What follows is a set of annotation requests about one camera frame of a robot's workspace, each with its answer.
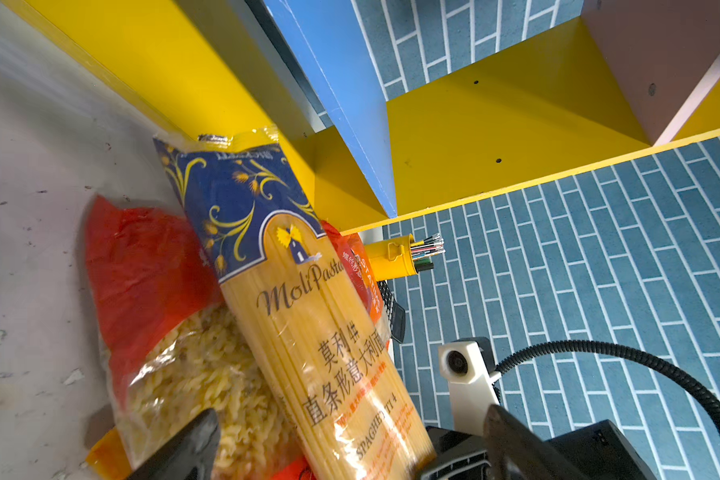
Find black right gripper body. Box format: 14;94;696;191
416;420;656;479

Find red fusilli bag left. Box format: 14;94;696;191
84;197;312;479

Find orange pasta bag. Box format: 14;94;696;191
344;233;391;345

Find red fusilli bag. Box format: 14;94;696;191
84;197;312;479
321;220;373;314

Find coloured pens in cup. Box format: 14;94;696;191
410;233;445;273

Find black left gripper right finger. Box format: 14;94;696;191
484;404;582;479

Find yellow pen cup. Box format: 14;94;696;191
365;235;417;282

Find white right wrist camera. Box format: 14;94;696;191
438;337;500;436

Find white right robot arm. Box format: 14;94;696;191
500;325;720;479

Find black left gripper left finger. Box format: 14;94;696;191
127;408;221;480

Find yellow shelf pink blue boards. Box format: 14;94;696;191
0;0;720;236

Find black calculator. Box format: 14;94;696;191
377;281;406;344

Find blue Moli spaghetti bag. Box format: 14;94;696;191
155;140;435;479

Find red fusilli bag right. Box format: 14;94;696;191
321;220;373;314

